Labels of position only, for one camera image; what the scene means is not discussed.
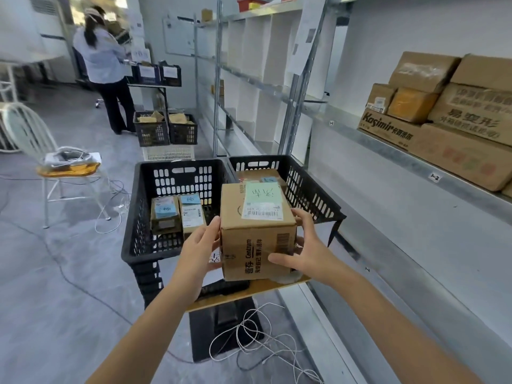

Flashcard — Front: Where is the person's left hand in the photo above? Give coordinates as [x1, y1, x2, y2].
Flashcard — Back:
[171, 216, 223, 302]

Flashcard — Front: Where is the person's right hand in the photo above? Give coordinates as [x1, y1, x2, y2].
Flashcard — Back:
[267, 208, 349, 288]

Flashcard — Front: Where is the cardboard box with green label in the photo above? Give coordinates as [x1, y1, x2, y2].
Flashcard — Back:
[220, 181, 298, 282]

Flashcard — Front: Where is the person's right forearm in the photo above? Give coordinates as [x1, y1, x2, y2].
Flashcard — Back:
[329, 270, 485, 384]

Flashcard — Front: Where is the person's left forearm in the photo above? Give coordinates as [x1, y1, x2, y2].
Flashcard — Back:
[86, 285, 201, 384]

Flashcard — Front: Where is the small box with white label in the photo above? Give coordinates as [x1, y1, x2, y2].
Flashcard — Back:
[178, 193, 207, 237]

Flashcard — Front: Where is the black plastic crate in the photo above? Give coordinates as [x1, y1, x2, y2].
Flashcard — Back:
[121, 158, 237, 273]
[227, 155, 347, 247]

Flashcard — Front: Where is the small box with blue label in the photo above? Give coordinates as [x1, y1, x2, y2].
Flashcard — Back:
[150, 196, 181, 236]

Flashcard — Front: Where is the brown box with blue sticker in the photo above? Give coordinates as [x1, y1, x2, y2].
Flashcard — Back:
[235, 169, 289, 196]

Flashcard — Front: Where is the wooden cart shelf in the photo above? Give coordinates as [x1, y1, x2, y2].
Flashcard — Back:
[186, 274, 312, 313]

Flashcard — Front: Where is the white plastic basket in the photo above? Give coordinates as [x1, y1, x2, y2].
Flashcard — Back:
[142, 144, 196, 161]

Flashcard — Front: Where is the black cart base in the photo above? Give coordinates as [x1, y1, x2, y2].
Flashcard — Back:
[190, 297, 265, 363]

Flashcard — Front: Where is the black crate with parcels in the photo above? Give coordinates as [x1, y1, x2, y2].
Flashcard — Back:
[133, 110, 171, 148]
[167, 113, 198, 146]

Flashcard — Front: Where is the metal shelving unit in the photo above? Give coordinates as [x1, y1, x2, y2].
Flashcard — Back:
[193, 0, 512, 384]

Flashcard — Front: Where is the flat cardboard box black print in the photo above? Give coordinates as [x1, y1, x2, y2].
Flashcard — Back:
[357, 107, 425, 152]

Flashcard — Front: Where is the small cardboard box white label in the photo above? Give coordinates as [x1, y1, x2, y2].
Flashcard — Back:
[366, 83, 397, 115]

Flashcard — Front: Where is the yellow seat cushion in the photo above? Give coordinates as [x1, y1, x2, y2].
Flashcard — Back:
[36, 161, 101, 179]

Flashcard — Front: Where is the yellow taped cardboard box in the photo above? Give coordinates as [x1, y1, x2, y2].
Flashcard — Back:
[387, 87, 440, 124]

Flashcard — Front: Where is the dark blue crate with paper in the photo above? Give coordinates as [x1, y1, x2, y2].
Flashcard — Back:
[159, 61, 182, 87]
[131, 62, 161, 86]

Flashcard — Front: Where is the large cardboard box red print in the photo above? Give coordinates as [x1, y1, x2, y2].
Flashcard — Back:
[407, 123, 512, 192]

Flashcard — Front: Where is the white paper sheet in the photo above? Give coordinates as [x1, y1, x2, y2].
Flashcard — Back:
[287, 0, 328, 76]

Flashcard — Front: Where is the plain brown cardboard box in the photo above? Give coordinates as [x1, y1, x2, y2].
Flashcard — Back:
[388, 51, 461, 94]
[450, 54, 512, 92]

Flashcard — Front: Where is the large cardboard box grey print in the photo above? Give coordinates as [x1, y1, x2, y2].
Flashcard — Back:
[427, 82, 512, 147]

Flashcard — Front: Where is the white metal chair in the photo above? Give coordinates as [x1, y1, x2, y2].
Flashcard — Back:
[0, 102, 111, 229]

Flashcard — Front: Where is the red plastic bin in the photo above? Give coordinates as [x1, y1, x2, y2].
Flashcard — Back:
[237, 0, 268, 13]

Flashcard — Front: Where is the white standing cabinet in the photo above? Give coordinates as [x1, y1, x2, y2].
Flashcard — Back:
[29, 0, 77, 83]

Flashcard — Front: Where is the white charging cable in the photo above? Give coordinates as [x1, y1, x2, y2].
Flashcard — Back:
[93, 179, 132, 235]

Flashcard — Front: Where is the tangled white cable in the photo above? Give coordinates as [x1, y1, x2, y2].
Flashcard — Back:
[208, 302, 323, 384]

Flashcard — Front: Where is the black floor cable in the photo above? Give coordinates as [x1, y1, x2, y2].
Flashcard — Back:
[0, 214, 194, 364]

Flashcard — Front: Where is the white device with cables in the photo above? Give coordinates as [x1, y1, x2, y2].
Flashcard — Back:
[43, 146, 101, 169]

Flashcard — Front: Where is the white wall board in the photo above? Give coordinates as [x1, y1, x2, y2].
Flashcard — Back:
[162, 17, 196, 57]

